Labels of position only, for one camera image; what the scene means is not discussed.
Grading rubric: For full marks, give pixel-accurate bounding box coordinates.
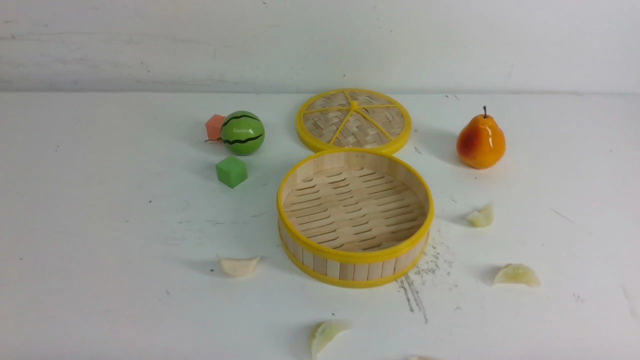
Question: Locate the orange toy pear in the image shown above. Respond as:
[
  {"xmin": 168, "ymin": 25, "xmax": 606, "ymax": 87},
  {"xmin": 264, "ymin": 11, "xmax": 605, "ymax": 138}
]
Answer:
[{"xmin": 455, "ymin": 105, "xmax": 506, "ymax": 170}]

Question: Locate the greenish dumpling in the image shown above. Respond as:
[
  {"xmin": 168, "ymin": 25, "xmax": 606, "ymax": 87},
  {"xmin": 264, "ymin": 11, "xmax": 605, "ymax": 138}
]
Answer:
[{"xmin": 309, "ymin": 319, "xmax": 351, "ymax": 360}]

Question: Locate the orange-pink foam cube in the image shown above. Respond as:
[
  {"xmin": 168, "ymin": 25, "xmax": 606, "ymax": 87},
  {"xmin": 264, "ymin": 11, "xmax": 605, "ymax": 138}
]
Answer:
[{"xmin": 205, "ymin": 114, "xmax": 226, "ymax": 142}]

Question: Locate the bamboo steamer tray yellow rim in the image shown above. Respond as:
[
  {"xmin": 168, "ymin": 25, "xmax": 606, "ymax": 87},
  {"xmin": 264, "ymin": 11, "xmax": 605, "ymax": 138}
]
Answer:
[{"xmin": 276, "ymin": 148, "xmax": 435, "ymax": 289}]

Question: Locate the white dumpling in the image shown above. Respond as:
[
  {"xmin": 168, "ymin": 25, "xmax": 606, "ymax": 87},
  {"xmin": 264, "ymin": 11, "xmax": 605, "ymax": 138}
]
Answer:
[
  {"xmin": 465, "ymin": 203, "xmax": 495, "ymax": 228},
  {"xmin": 216, "ymin": 255, "xmax": 261, "ymax": 278}
]

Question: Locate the pale dumpling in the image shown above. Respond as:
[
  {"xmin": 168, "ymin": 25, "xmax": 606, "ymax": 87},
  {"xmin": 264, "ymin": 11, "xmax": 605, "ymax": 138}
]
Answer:
[{"xmin": 493, "ymin": 263, "xmax": 541, "ymax": 288}]

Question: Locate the green toy watermelon ball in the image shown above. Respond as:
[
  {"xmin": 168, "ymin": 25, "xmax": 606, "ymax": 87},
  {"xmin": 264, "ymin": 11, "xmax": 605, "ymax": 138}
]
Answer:
[{"xmin": 220, "ymin": 111, "xmax": 265, "ymax": 156}]

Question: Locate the green foam cube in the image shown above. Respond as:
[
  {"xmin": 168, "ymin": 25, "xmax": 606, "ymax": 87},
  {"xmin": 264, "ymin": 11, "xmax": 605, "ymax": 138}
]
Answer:
[{"xmin": 215, "ymin": 156, "xmax": 249, "ymax": 189}]

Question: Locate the woven bamboo steamer lid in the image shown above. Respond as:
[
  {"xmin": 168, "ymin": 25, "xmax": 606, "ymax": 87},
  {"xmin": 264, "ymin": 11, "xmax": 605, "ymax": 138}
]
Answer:
[{"xmin": 295, "ymin": 88, "xmax": 412, "ymax": 155}]

